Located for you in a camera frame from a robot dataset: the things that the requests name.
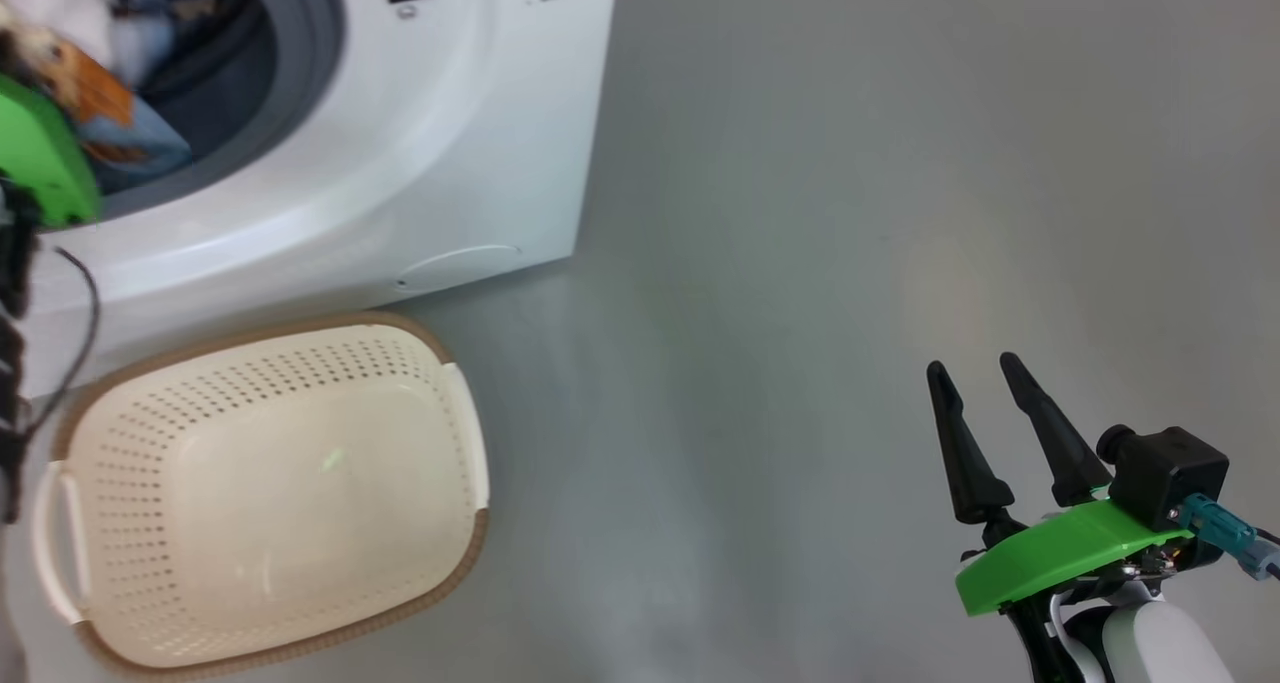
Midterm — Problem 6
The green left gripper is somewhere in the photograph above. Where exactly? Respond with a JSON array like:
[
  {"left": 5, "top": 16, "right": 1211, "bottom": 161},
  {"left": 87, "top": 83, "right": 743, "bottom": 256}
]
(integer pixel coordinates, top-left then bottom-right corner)
[{"left": 0, "top": 73, "right": 103, "bottom": 229}]

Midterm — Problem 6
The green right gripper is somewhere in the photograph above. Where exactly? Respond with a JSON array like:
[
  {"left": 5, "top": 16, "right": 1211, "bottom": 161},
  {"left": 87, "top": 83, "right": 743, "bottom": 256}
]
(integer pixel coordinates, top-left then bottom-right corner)
[{"left": 926, "top": 352, "right": 1223, "bottom": 619}]

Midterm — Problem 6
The white front-load washing machine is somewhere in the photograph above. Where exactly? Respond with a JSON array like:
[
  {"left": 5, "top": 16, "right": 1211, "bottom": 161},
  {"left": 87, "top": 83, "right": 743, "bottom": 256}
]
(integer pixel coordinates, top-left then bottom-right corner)
[{"left": 0, "top": 0, "right": 621, "bottom": 399}]

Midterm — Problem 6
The cream perforated laundry basket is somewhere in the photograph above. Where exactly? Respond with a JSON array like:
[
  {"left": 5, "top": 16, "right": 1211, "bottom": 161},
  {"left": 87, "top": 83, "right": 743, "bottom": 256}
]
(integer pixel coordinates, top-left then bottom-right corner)
[{"left": 32, "top": 310, "right": 491, "bottom": 676}]

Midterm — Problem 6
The round white filter cover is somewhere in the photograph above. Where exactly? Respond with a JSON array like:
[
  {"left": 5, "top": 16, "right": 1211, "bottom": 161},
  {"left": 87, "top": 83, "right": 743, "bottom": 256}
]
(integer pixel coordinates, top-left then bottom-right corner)
[{"left": 395, "top": 244, "right": 523, "bottom": 292}]

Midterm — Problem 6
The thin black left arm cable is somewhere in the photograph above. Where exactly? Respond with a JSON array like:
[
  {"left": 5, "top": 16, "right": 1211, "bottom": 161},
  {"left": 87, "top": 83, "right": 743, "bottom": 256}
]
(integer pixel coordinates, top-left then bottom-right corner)
[{"left": 25, "top": 247, "right": 101, "bottom": 439}]

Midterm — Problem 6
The teal camera cable plug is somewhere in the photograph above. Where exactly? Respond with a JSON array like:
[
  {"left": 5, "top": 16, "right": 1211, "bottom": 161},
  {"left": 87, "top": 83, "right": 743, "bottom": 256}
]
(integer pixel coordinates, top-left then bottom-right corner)
[{"left": 1178, "top": 493, "right": 1280, "bottom": 581}]

